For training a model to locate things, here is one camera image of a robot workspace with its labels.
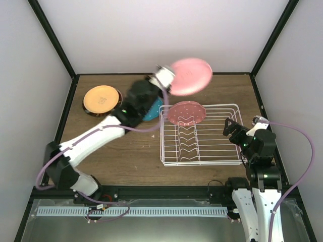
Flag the yellow plate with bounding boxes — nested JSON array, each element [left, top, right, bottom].
[[83, 85, 120, 114]]

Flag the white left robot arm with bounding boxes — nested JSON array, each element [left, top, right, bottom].
[[42, 77, 171, 204]]

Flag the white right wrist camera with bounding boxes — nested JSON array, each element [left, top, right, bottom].
[[246, 115, 269, 137]]

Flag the white wire dish rack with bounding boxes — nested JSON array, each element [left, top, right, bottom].
[[159, 104, 242, 166]]

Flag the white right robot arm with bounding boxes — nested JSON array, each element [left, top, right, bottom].
[[223, 116, 285, 241]]

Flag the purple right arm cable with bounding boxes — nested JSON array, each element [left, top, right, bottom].
[[266, 120, 315, 242]]

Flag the slotted grey cable duct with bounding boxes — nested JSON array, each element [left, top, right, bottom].
[[36, 206, 228, 218]]

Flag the light pink plate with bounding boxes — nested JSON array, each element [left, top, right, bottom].
[[170, 58, 213, 96]]

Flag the black front mounting rail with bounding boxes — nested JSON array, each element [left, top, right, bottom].
[[29, 186, 301, 206]]

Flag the dark pink scalloped plate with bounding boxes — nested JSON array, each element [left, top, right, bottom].
[[167, 101, 206, 127]]

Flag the dark striped rim plate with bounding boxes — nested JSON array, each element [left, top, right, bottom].
[[82, 89, 124, 118]]

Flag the teal plate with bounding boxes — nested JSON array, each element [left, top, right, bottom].
[[143, 97, 163, 121]]

